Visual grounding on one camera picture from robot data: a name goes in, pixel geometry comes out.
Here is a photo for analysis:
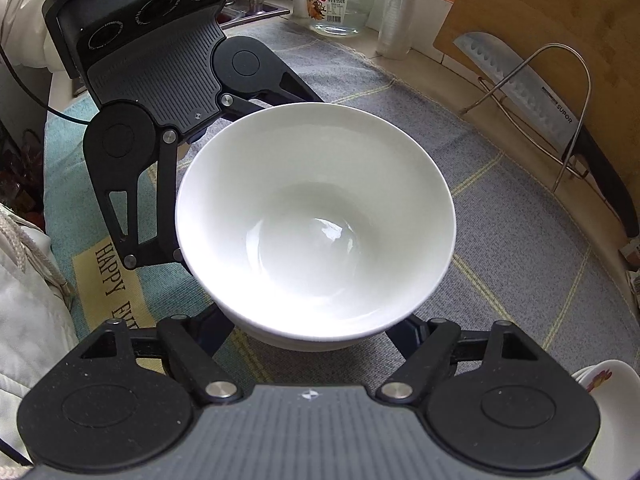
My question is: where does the metal wire rack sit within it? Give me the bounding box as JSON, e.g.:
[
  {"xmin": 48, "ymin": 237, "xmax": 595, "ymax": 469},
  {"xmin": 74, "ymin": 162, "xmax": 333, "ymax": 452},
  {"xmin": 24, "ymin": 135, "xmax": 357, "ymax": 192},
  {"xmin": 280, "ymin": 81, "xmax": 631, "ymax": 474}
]
[{"xmin": 454, "ymin": 32, "xmax": 592, "ymax": 188}]

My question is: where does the stained white fruit plate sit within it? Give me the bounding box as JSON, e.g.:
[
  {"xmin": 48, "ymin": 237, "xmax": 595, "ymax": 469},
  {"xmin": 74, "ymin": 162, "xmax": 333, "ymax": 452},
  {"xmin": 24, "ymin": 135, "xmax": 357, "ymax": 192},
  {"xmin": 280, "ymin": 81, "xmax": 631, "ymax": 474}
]
[{"xmin": 574, "ymin": 360, "xmax": 640, "ymax": 479}]

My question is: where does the white quilted jacket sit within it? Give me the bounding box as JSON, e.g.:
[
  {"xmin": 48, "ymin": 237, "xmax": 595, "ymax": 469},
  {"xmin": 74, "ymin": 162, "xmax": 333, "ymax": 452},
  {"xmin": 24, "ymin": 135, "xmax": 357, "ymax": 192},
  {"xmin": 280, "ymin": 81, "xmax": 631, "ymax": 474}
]
[{"xmin": 0, "ymin": 0, "xmax": 78, "ymax": 479}]

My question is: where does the teal happy everyday mat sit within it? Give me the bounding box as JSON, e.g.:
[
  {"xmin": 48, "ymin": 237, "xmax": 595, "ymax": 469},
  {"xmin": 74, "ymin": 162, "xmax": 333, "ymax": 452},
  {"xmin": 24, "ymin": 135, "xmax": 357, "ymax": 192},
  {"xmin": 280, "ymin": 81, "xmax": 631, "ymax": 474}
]
[{"xmin": 43, "ymin": 115, "xmax": 212, "ymax": 339}]

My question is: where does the bamboo cutting board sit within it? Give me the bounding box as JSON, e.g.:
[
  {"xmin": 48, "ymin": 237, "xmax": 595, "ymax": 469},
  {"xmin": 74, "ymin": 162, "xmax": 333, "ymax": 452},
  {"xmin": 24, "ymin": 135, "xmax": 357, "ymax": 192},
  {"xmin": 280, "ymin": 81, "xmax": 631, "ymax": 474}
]
[{"xmin": 434, "ymin": 0, "xmax": 639, "ymax": 224}]

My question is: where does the stack of plastic cups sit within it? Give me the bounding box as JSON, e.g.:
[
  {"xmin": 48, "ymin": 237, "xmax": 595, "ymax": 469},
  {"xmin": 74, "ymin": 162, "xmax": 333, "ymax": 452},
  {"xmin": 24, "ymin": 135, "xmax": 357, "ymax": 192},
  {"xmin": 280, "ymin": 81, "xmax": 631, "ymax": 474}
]
[{"xmin": 376, "ymin": 0, "xmax": 418, "ymax": 60}]

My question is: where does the white bowl pink flower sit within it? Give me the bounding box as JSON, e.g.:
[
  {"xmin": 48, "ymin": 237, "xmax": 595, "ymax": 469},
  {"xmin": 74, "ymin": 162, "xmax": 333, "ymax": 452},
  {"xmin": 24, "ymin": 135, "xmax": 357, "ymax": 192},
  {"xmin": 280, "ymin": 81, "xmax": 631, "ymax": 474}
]
[{"xmin": 175, "ymin": 103, "xmax": 457, "ymax": 339}]

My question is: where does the grey checked cloth mat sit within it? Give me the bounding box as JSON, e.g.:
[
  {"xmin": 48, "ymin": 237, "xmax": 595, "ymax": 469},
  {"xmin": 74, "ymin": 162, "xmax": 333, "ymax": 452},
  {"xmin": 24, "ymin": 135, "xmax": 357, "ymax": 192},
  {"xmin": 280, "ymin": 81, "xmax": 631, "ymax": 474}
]
[{"xmin": 216, "ymin": 20, "xmax": 639, "ymax": 388}]

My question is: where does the kitchen knife black handle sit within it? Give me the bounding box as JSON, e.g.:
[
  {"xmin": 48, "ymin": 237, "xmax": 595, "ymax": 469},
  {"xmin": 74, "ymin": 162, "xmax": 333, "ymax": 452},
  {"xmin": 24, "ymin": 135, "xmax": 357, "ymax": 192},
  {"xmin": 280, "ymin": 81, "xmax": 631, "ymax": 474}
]
[{"xmin": 454, "ymin": 32, "xmax": 639, "ymax": 238}]

